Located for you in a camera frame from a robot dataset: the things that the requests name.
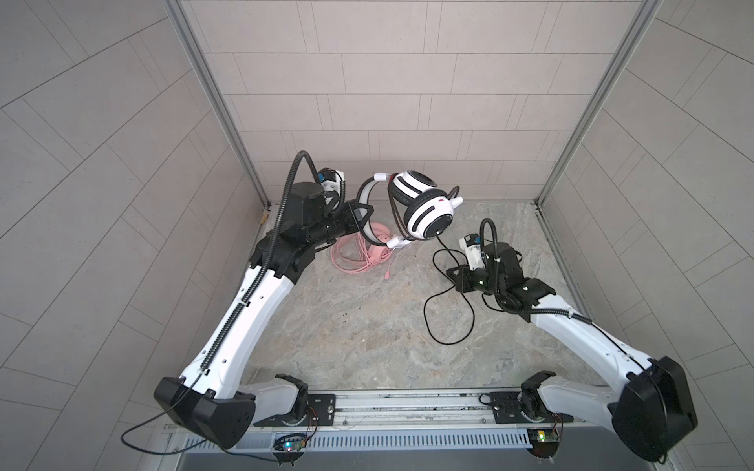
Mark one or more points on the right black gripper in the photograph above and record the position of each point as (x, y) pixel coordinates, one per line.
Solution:
(461, 282)

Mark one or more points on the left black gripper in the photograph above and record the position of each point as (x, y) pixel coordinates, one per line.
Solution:
(350, 224)

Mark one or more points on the white black headphones with cable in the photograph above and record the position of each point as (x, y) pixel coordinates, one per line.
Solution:
(422, 210)

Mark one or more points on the pink cat-ear headphones with cable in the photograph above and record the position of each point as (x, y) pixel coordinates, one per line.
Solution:
(355, 255)

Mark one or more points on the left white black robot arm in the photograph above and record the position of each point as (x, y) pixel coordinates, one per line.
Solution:
(206, 398)

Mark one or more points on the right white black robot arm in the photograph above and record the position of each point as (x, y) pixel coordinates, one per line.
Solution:
(645, 401)

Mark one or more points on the white ventilation grille strip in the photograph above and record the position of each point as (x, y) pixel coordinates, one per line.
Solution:
(393, 440)

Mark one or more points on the right circuit board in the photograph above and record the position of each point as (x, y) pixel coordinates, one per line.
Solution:
(545, 443)

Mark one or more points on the left green circuit board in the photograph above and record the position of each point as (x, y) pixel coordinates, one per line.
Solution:
(291, 444)

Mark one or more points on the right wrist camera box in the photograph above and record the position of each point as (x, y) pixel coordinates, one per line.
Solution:
(471, 246)

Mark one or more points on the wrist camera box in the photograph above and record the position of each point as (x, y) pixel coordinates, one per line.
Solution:
(471, 246)
(333, 184)

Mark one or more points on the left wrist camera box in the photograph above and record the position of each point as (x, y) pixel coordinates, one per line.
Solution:
(333, 184)

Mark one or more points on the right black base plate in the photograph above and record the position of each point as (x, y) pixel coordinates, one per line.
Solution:
(507, 409)

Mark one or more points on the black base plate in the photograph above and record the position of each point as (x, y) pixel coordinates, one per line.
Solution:
(321, 406)
(507, 409)

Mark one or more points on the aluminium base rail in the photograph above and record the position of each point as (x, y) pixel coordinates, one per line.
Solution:
(364, 408)

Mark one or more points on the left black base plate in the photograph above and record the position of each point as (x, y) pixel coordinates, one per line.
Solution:
(321, 406)

